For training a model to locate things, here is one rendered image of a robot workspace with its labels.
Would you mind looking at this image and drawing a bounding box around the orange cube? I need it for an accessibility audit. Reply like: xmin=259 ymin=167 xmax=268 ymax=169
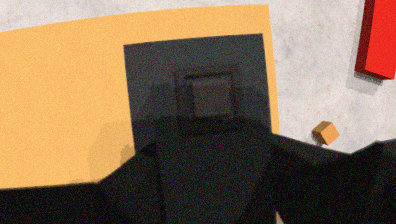
xmin=311 ymin=120 xmax=340 ymax=146

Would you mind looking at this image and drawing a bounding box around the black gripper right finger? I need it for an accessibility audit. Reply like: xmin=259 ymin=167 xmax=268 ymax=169
xmin=269 ymin=133 xmax=396 ymax=224

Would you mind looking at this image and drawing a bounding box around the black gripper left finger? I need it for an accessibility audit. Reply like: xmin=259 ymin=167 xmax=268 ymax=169
xmin=0 ymin=139 xmax=164 ymax=224

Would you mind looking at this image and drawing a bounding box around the red rectangular block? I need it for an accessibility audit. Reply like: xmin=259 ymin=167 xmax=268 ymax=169
xmin=354 ymin=0 xmax=396 ymax=80

